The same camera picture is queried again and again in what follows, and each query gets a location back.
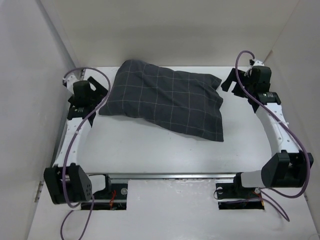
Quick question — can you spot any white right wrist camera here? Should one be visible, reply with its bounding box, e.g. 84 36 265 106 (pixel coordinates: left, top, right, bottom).
244 58 265 76

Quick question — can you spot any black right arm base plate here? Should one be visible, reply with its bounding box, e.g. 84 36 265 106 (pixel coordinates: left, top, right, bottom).
213 180 265 210

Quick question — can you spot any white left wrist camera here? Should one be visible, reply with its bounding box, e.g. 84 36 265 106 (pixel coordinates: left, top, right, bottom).
62 75 77 89

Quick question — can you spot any dark grey checked pillowcase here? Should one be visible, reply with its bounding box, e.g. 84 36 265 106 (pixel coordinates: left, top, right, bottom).
99 59 224 142

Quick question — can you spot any aluminium rail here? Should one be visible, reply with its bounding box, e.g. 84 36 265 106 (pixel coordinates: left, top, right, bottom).
48 68 86 180
88 172 236 180

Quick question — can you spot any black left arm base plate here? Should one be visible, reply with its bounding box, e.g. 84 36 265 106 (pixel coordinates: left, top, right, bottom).
93 182 128 211

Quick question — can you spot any aluminium left side rail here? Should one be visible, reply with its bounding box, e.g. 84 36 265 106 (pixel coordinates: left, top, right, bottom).
48 68 86 180

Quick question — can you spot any white front cover board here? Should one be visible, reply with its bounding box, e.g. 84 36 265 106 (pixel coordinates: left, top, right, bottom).
28 180 319 240

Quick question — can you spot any aluminium front rail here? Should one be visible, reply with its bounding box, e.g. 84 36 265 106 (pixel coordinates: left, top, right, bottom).
88 172 236 180

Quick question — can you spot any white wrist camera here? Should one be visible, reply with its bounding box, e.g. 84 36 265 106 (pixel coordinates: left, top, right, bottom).
62 75 77 89
244 58 265 76

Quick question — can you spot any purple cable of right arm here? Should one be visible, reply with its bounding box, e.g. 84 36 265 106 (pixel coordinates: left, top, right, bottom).
235 50 312 223

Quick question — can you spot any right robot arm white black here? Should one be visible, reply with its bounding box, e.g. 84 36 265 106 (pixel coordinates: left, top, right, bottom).
221 65 314 197

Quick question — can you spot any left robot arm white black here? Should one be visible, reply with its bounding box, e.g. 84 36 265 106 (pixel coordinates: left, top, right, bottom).
43 75 108 205

